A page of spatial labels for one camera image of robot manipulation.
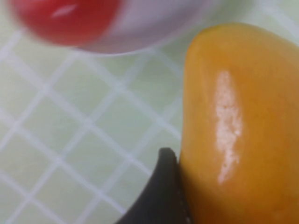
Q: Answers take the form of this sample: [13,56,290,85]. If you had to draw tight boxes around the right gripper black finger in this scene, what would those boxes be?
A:
[116,147,196,224]

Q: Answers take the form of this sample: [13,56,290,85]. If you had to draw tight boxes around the orange mango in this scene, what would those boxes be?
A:
[179,22,299,224]

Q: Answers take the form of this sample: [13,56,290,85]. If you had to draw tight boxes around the red apple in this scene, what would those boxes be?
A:
[8,0,122,49]

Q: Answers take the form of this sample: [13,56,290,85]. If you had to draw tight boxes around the white round plate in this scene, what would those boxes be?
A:
[86,0,226,56]

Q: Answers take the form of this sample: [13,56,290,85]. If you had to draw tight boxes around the green checked tablecloth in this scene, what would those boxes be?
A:
[0,0,299,224]

